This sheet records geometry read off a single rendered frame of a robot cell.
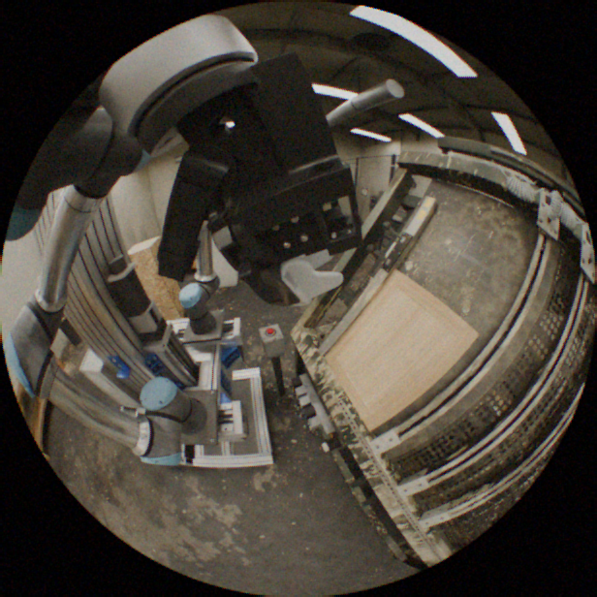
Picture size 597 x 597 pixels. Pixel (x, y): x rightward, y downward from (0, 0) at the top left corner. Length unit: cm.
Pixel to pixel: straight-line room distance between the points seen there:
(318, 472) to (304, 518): 45
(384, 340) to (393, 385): 19
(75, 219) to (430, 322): 89
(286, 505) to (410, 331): 154
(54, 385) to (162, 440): 29
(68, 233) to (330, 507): 186
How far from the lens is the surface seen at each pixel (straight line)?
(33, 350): 46
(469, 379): 69
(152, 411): 58
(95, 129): 19
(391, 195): 103
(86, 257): 63
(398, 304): 76
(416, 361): 72
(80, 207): 28
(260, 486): 172
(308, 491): 170
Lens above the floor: 168
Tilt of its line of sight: 38 degrees down
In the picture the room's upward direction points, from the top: straight up
